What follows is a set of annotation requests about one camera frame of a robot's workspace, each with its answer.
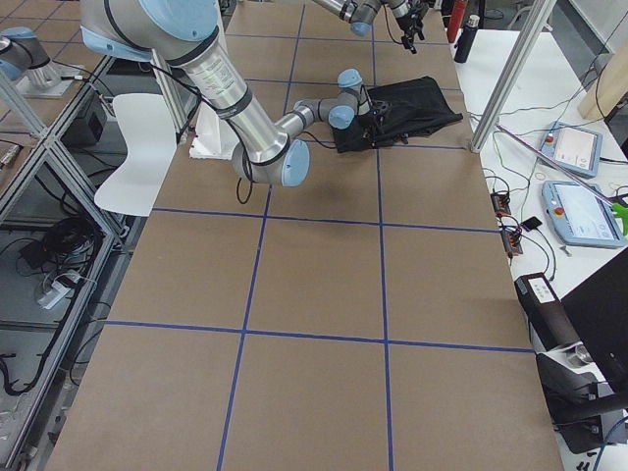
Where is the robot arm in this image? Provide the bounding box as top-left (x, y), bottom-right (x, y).
top-left (314, 0), bottom-right (430, 54)
top-left (80, 1), bottom-right (375, 186)

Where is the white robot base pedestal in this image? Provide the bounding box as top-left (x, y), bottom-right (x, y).
top-left (189, 104), bottom-right (239, 160)

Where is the black graphic t-shirt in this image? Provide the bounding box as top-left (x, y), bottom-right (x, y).
top-left (333, 77), bottom-right (463, 153)

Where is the black monitor stand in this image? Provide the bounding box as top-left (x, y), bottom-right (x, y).
top-left (537, 250), bottom-right (627, 453)

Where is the brown paper table mat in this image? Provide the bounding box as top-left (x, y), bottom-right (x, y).
top-left (46, 4), bottom-right (565, 471)

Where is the aluminium frame post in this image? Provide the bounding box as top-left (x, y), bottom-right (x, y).
top-left (469, 0), bottom-right (556, 153)

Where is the red bottle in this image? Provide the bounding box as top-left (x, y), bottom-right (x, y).
top-left (446, 0), bottom-right (468, 44)

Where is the orange usb hub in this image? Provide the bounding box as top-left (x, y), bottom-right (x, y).
top-left (491, 191), bottom-right (512, 217)
top-left (500, 228), bottom-right (523, 259)

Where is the light blue teach pendant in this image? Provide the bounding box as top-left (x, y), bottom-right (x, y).
top-left (541, 121), bottom-right (602, 179)
top-left (542, 181), bottom-right (627, 248)

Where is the white plastic chair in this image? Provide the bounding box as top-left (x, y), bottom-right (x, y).
top-left (94, 93), bottom-right (177, 217)

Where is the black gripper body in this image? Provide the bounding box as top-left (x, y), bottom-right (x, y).
top-left (357, 100), bottom-right (392, 135)
top-left (395, 9), bottom-right (425, 49)

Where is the dark brown box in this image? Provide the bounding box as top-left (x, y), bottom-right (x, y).
top-left (514, 273), bottom-right (580, 350)

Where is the black water bottle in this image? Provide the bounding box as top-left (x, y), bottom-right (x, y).
top-left (453, 15), bottom-right (481, 64)

